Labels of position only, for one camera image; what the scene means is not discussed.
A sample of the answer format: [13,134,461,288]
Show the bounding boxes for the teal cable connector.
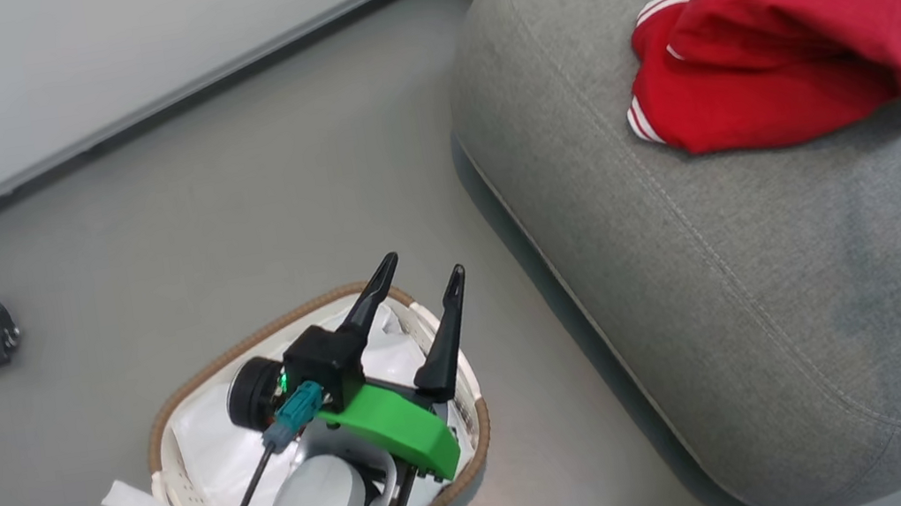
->
[255,380,333,457]

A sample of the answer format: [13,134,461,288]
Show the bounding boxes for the grey fabric sofa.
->
[430,0,901,506]

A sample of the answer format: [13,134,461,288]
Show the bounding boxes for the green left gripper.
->
[295,242,496,499]

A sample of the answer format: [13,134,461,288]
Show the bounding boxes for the wicker laundry basket white handles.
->
[70,266,504,506]

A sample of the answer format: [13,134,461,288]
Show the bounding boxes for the grey partition bottom rail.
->
[0,0,498,246]

